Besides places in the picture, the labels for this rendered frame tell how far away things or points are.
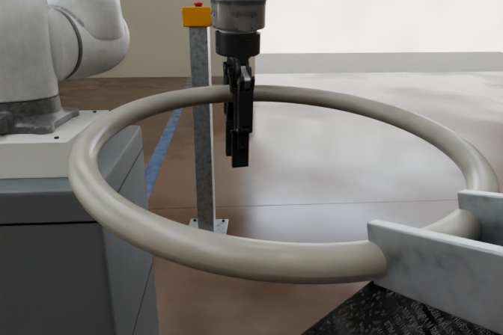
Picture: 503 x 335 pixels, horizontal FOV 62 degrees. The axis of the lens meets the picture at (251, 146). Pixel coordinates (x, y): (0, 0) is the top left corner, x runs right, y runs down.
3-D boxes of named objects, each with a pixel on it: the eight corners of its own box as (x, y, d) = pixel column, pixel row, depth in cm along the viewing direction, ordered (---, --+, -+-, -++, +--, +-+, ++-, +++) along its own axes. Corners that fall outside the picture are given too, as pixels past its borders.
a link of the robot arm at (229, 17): (215, -5, 61) (215, 36, 64) (275, -5, 64) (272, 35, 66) (205, -9, 69) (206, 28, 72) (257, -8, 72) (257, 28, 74)
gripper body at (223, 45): (210, 27, 72) (211, 80, 75) (221, 34, 64) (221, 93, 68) (253, 26, 73) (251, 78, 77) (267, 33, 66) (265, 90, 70)
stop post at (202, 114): (228, 220, 222) (224, 4, 187) (224, 241, 203) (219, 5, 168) (191, 220, 223) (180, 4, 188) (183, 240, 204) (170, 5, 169)
